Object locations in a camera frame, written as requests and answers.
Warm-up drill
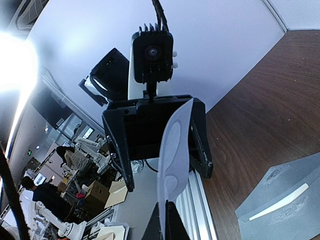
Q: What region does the black braided cable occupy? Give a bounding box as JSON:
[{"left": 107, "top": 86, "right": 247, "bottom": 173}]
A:
[
  {"left": 151, "top": 0, "right": 170, "bottom": 32},
  {"left": 0, "top": 144, "right": 32, "bottom": 240}
]

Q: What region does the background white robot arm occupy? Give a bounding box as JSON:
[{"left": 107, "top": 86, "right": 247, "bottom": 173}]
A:
[{"left": 33, "top": 201, "right": 190, "bottom": 240}]

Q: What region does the right aluminium frame post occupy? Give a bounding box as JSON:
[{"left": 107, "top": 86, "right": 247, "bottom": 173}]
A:
[{"left": 261, "top": 0, "right": 290, "bottom": 33}]

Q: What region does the grey-blue envelope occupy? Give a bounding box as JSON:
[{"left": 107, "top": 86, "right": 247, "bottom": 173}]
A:
[{"left": 235, "top": 153, "right": 320, "bottom": 240}]

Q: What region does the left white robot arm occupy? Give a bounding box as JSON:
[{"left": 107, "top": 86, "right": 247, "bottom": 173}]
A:
[{"left": 88, "top": 48, "right": 192, "bottom": 192}]

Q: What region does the flat cardboard sheet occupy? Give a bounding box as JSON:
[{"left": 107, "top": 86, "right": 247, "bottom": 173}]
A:
[{"left": 104, "top": 181, "right": 128, "bottom": 209}]

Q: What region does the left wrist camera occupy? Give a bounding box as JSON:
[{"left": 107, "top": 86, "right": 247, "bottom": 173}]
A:
[{"left": 128, "top": 24, "right": 175, "bottom": 103}]

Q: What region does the aluminium frame post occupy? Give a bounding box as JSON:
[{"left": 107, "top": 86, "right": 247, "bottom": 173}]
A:
[
  {"left": 40, "top": 67, "right": 104, "bottom": 132},
  {"left": 261, "top": 0, "right": 290, "bottom": 33}
]

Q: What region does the seated person in background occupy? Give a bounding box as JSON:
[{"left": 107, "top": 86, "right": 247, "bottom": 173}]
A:
[{"left": 56, "top": 146, "right": 89, "bottom": 177}]

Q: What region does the white sticker sheet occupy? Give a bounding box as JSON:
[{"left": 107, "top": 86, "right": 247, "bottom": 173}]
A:
[{"left": 157, "top": 98, "right": 194, "bottom": 239}]

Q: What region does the ornate bordered paper sheet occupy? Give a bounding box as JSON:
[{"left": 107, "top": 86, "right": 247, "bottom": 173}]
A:
[{"left": 249, "top": 183, "right": 309, "bottom": 221}]

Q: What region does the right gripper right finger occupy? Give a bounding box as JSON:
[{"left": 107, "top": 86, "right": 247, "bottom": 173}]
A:
[{"left": 165, "top": 200, "right": 190, "bottom": 240}]

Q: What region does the standing person in dark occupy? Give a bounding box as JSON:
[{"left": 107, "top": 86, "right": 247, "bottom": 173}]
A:
[{"left": 21, "top": 176, "right": 81, "bottom": 224}]

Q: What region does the brown cardboard box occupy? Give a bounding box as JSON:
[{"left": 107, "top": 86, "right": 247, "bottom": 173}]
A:
[{"left": 84, "top": 180, "right": 110, "bottom": 210}]

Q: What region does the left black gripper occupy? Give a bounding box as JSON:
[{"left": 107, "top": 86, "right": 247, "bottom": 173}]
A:
[{"left": 102, "top": 95, "right": 213, "bottom": 192}]

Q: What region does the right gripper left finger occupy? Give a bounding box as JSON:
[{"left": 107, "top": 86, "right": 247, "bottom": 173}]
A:
[{"left": 143, "top": 202, "right": 162, "bottom": 240}]

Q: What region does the right black braided cable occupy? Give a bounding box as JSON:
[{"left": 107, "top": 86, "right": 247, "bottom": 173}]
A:
[{"left": 0, "top": 144, "right": 32, "bottom": 240}]

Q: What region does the front aluminium rail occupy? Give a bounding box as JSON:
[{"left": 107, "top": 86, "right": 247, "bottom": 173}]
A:
[{"left": 176, "top": 170, "right": 219, "bottom": 240}]

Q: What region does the left black braided cable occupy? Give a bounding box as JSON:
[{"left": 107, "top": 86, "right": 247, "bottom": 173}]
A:
[{"left": 151, "top": 0, "right": 170, "bottom": 32}]

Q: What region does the left aluminium frame post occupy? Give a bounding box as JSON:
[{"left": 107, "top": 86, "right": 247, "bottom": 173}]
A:
[{"left": 40, "top": 67, "right": 104, "bottom": 132}]

